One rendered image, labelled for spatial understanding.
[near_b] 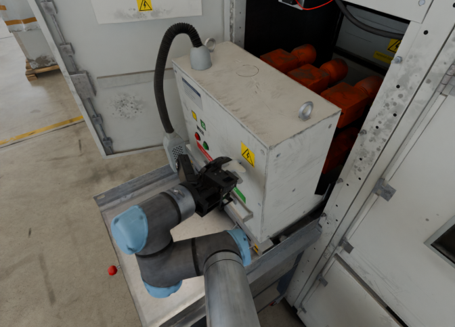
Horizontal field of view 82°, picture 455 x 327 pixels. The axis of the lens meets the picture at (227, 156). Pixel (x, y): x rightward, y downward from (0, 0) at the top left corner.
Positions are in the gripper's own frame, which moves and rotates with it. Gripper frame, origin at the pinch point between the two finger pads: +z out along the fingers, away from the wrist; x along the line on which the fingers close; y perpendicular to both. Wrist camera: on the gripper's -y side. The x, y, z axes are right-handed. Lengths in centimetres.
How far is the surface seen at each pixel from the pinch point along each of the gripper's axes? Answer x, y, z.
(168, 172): -36, -41, 13
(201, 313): -45.4, 9.9, -15.2
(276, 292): -97, 18, 43
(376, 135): 15.2, 25.7, 19.4
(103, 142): -30, -70, -2
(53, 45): 12, -70, -15
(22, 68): -110, -413, 61
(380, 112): 21.2, 24.2, 18.1
